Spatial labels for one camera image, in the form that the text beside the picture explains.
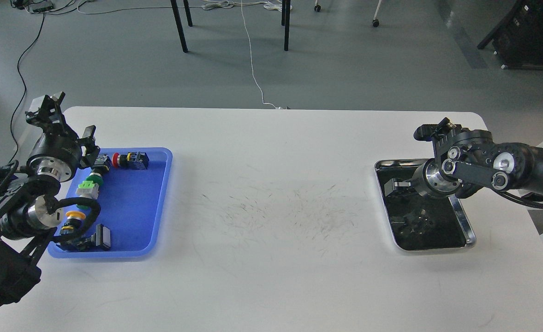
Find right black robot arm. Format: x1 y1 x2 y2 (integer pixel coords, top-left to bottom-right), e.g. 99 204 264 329
384 118 543 209

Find silver metal tray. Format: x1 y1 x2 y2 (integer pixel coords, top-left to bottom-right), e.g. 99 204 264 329
375 159 477 254

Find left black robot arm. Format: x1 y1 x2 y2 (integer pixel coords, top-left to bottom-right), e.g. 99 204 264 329
0 92 101 307

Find black table legs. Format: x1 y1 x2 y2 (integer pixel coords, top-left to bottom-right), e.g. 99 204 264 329
170 0 292 53

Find grey black switch block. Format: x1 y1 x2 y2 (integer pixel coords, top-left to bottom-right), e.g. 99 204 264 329
91 154 112 176

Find blue plastic tray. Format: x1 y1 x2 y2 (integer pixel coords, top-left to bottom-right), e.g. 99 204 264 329
48 147 173 259

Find black square button switch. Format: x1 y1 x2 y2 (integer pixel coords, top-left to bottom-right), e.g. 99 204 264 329
77 224 111 251

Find black cabinet in corner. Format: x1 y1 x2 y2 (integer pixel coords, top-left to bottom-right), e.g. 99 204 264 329
477 0 543 70

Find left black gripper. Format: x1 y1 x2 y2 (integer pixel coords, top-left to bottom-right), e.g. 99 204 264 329
25 92 101 183

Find white cable on floor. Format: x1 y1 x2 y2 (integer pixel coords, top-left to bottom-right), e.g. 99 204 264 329
202 0 295 110

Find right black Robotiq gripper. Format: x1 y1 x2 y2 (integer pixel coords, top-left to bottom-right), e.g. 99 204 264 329
391 159 438 198

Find red emergency stop button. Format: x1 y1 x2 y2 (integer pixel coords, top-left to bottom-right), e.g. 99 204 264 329
112 152 149 170

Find black cable on floor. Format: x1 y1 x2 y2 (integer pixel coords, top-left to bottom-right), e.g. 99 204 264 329
9 0 87 162

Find green push button switch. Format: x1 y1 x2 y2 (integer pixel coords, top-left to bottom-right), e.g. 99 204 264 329
75 172 104 200

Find yellow push button switch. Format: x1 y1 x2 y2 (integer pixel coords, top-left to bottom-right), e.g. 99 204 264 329
57 210 86 251

